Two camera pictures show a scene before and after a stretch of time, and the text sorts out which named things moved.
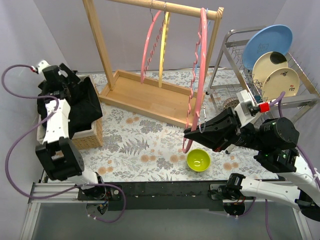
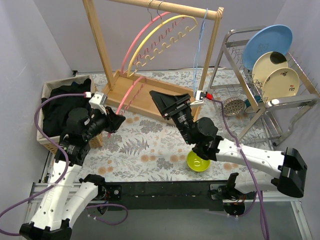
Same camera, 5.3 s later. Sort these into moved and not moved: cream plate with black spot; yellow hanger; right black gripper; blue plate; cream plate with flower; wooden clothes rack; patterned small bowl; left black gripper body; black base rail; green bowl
Moved: right black gripper; yellow hanger; left black gripper body
Not moved: green bowl; black base rail; blue plate; wooden clothes rack; patterned small bowl; cream plate with black spot; cream plate with flower
